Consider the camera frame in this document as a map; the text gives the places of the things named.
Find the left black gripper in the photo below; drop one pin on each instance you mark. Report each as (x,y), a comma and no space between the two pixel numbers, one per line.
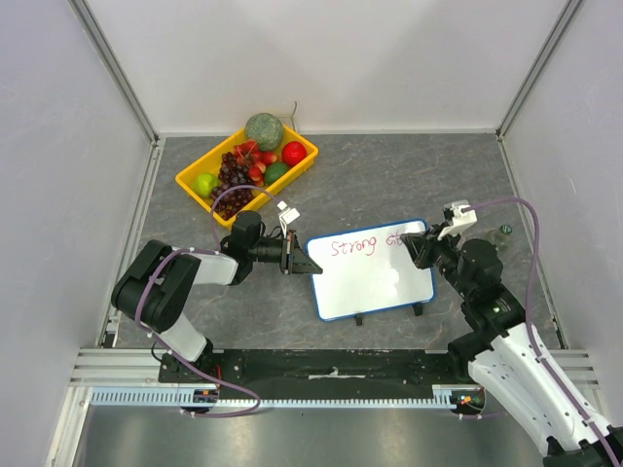
(295,260)

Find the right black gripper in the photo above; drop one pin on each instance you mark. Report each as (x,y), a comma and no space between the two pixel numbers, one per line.
(432,249)

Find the blue framed whiteboard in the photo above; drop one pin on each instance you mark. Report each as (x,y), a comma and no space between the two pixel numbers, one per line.
(368,270)

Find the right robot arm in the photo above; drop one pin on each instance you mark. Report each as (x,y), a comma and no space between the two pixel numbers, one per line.
(504,354)

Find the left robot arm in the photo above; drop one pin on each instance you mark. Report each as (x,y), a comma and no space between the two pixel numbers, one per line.
(154,289)

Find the glass soda bottle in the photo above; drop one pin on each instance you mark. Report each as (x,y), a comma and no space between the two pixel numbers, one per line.
(500,237)

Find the dark green lime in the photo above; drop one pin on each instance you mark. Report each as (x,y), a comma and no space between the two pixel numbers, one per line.
(274,172)

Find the red apple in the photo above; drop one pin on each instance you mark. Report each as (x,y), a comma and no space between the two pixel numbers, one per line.
(293,153)

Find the red fruit cluster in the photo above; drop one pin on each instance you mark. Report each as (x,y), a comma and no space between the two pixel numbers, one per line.
(253,162)

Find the light green apple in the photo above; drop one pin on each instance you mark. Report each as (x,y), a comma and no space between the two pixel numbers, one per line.
(204,184)

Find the yellow plastic tray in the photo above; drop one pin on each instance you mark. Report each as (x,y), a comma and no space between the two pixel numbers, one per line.
(235,192)

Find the green melon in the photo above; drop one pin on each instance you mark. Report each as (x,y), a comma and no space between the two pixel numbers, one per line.
(266,129)

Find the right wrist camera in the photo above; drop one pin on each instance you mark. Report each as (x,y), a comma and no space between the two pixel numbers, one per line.
(458,217)

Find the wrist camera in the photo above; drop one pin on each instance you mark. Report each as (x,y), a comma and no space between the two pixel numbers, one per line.
(458,217)
(286,216)

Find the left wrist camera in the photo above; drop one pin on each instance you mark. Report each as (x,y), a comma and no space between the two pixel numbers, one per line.
(286,216)

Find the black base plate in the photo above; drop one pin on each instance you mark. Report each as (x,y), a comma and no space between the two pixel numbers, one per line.
(333,374)

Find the light blue cable duct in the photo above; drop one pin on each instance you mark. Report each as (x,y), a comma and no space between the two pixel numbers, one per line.
(191,398)

